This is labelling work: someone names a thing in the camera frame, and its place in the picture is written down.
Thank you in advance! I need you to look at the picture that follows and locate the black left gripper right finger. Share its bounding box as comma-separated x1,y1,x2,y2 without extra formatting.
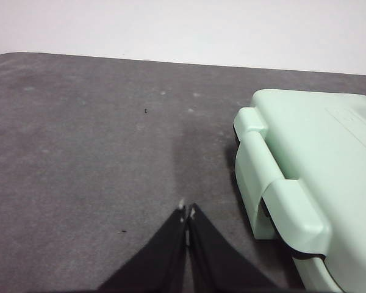
187,203,279,292

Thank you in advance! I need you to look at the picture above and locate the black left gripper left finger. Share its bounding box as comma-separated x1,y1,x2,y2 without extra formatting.
98,199,187,292

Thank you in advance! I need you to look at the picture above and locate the mint green breakfast machine base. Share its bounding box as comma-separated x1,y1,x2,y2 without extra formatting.
234,131,344,293

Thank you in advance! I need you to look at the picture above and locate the mint green hinged griddle lid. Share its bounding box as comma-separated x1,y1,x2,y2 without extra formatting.
232,89,366,293

